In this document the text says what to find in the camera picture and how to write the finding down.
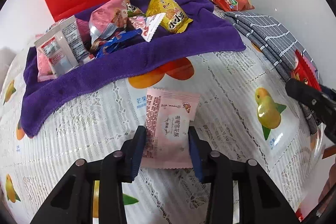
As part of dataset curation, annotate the red square snack packet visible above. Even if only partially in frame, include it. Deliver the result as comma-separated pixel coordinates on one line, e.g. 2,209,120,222
291,50,322,92

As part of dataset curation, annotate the light pink pastry packet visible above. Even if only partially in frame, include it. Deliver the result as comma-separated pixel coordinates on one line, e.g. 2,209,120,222
141,88,200,169

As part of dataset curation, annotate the small pink square packet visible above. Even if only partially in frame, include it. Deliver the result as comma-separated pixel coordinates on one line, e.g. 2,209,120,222
37,51,56,83

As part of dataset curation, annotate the white red label packet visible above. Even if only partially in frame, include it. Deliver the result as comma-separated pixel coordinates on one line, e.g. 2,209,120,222
34,16,89,77

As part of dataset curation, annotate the blue cookie packet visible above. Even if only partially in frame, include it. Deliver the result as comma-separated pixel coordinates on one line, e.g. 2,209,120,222
95,28,142,58

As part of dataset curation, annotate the yellow triangular snack packet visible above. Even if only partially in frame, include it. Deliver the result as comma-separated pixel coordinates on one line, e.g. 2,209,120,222
145,0,193,34

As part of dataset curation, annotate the large pink snack bag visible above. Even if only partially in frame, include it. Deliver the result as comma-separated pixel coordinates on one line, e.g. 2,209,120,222
89,0,127,44

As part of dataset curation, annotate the white pink candy packet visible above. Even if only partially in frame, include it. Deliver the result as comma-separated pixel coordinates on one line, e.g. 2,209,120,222
129,12,166,43

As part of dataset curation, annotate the green snack packet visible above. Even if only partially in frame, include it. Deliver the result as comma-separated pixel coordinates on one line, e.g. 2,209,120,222
125,0,144,18

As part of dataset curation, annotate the grey checked folded cloth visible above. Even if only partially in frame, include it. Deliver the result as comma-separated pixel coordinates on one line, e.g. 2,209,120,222
224,10,326,135

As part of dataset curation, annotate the purple towel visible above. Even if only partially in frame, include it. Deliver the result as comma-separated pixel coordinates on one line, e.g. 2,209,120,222
20,0,246,138

